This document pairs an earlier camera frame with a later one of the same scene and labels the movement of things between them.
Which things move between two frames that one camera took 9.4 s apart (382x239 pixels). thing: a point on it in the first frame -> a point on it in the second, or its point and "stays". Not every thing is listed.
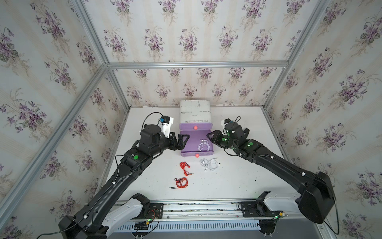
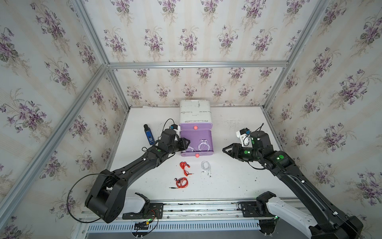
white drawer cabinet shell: (195, 111) stays
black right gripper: (215, 137) -> (234, 146)
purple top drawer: (200, 126) stays
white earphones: (212, 164) -> (191, 148)
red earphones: (182, 165) stays
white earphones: (203, 141) stays
